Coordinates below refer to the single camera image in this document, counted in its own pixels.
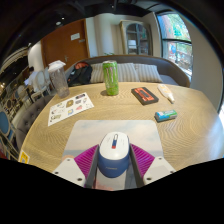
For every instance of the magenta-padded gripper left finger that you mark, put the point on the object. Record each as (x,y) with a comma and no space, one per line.
(70,170)

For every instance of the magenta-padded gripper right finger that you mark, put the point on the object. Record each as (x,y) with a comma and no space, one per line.
(158,170)

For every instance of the blue and white computer mouse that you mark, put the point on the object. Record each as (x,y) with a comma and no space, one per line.
(113,151)

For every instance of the floral print mouse pad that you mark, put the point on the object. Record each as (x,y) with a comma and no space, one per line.
(136,130)

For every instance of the yellow and white card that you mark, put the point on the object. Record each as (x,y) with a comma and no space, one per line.
(24,157)

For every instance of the small teal pack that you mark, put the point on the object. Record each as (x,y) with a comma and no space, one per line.
(165,116)

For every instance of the white sticker sheet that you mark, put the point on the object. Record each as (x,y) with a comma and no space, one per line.
(70,108)

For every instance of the black and orange flat box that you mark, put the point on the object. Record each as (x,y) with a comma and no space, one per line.
(144,96)

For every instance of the white squeeze tube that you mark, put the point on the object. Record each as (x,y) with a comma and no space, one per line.
(165,92)

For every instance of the clear white-lidded shaker bottle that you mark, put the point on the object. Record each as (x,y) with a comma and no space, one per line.
(60,81)

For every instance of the white chairs group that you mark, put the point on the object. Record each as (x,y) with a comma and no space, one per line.
(38,83)

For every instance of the black backpack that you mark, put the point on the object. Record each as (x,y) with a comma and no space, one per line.
(81,75)

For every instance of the striped cushion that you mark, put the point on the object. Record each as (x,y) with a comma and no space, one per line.
(150,73)
(128,72)
(96,73)

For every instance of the grey curved sofa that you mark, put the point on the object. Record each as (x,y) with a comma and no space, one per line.
(173,71)

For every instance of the green drink can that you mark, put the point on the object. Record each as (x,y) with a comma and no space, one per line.
(110,78)

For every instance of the person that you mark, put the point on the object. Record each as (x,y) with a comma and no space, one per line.
(30,77)

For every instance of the brown wooden door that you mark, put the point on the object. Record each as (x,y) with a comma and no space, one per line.
(63,45)

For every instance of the black framed window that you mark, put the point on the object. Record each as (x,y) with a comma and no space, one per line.
(176,43)

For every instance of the arched glass door cabinet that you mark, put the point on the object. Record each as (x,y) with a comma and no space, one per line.
(136,38)

